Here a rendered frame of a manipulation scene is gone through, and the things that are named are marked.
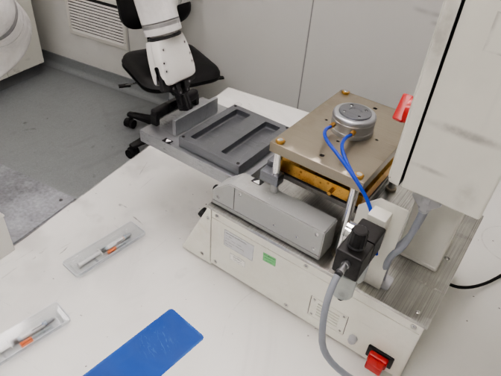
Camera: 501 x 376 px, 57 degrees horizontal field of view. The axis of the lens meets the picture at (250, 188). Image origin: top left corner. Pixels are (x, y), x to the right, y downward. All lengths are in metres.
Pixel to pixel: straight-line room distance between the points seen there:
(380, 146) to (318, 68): 1.74
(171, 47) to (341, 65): 1.55
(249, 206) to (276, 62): 1.84
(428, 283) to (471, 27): 0.47
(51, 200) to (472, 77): 1.02
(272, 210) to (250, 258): 0.15
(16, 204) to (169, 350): 0.58
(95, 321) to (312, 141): 0.55
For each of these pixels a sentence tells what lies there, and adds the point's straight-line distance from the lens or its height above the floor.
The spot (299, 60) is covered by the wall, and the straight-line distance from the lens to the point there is 2.59.
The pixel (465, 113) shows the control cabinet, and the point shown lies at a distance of 0.62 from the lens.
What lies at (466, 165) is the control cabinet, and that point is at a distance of 0.65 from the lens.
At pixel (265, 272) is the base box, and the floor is 0.83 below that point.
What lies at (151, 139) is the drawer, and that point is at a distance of 1.08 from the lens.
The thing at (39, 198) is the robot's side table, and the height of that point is 0.75.
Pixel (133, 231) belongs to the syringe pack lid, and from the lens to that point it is 1.13.
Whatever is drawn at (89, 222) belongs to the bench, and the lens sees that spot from 1.20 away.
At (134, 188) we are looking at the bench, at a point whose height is 0.75.
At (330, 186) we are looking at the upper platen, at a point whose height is 1.05.
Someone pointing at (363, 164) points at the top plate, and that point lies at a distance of 0.80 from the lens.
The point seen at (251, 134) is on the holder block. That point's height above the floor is 0.98.
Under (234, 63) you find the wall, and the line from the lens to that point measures 2.79.
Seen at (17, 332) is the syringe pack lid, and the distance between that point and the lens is 1.00.
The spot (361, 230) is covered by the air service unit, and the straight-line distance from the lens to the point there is 0.65.
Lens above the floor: 1.55
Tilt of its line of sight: 39 degrees down
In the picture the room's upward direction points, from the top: 5 degrees clockwise
